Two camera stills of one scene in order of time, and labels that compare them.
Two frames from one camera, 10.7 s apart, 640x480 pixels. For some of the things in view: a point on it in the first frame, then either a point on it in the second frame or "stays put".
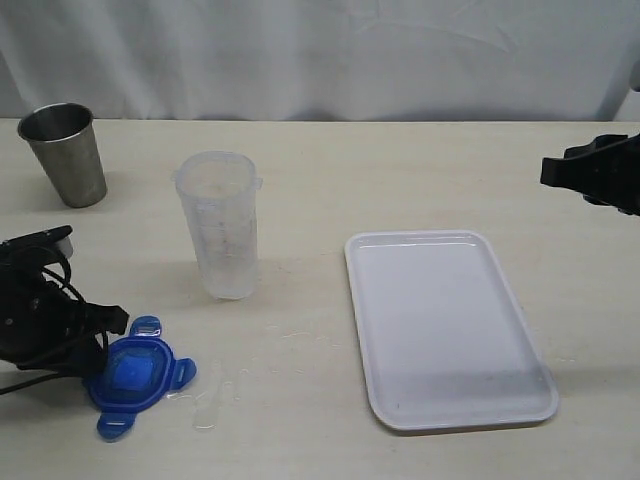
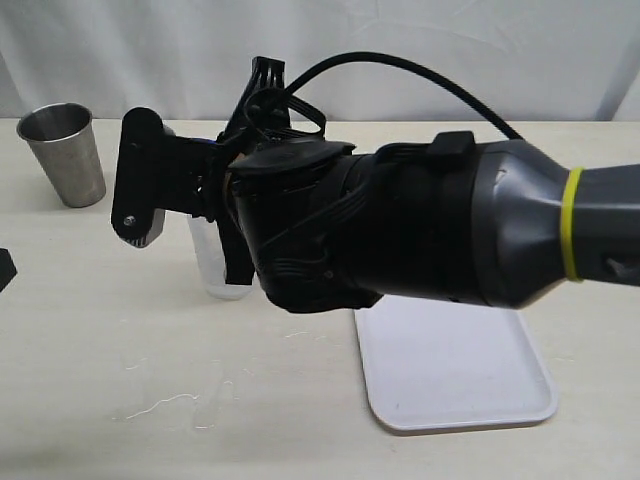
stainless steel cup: x=63 y=140 stays put
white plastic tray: x=444 y=340 stays put
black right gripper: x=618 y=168 -> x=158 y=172
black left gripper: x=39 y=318 -> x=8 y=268
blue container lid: x=139 y=372 -> x=208 y=141
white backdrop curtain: x=323 y=60 stays put
